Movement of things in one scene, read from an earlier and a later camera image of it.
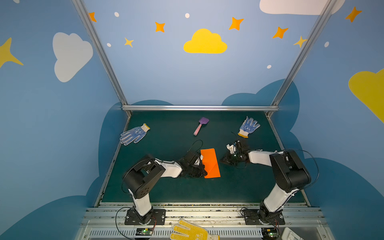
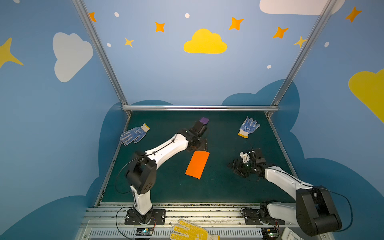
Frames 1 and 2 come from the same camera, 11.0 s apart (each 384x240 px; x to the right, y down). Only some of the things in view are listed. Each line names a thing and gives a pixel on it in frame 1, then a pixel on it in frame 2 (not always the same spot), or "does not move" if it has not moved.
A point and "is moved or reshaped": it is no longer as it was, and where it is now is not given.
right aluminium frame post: x=327 y=9 does not move
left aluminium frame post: x=84 y=16 does not move
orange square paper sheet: x=210 y=162 is moved or reshaped
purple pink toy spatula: x=202 y=121 does not move
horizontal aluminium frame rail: x=199 y=108 does not move
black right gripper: x=231 y=156 to x=237 y=166
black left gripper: x=197 y=167 to x=200 y=127
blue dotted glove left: x=137 y=133 does not move
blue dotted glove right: x=248 y=126 does not move
